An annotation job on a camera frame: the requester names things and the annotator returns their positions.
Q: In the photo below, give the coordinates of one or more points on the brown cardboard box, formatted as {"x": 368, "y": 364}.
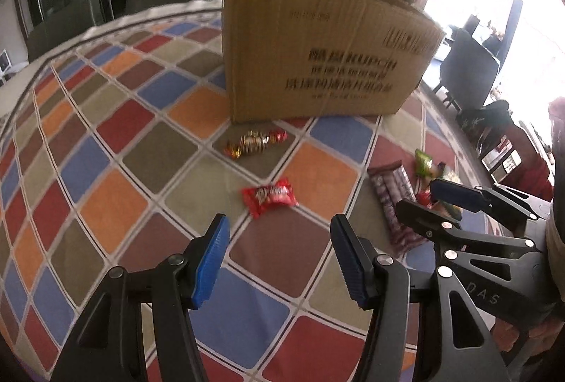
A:
{"x": 287, "y": 59}

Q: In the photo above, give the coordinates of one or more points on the person's right hand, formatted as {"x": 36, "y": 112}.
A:
{"x": 506, "y": 335}

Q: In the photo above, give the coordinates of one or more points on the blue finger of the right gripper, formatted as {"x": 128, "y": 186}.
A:
{"x": 474, "y": 199}
{"x": 443, "y": 231}

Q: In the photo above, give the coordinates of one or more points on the dark green cracker packet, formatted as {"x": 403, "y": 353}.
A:
{"x": 442, "y": 187}

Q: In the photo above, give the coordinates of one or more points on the dark grey dining chair left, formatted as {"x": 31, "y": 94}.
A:
{"x": 71, "y": 21}

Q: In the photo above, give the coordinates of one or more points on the dark grey chair by window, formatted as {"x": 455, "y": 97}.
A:
{"x": 468, "y": 72}

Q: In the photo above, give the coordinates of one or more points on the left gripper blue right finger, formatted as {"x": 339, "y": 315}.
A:
{"x": 355, "y": 263}

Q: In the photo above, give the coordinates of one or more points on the gold red wrapped candy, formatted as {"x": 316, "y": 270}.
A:
{"x": 254, "y": 142}

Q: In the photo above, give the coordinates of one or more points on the dark red striped snack packet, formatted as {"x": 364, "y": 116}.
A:
{"x": 392, "y": 185}

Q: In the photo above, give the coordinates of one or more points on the colourful diamond pattern tablecloth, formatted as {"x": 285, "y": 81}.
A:
{"x": 112, "y": 153}

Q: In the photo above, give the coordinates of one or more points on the small light green snack packet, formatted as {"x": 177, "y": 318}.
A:
{"x": 424, "y": 164}

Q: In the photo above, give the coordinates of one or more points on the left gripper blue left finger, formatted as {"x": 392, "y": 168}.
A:
{"x": 206, "y": 256}

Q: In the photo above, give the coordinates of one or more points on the small red candy packet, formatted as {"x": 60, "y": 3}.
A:
{"x": 261, "y": 199}

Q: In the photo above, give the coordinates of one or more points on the red kitkat style packet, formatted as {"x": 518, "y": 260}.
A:
{"x": 424, "y": 198}

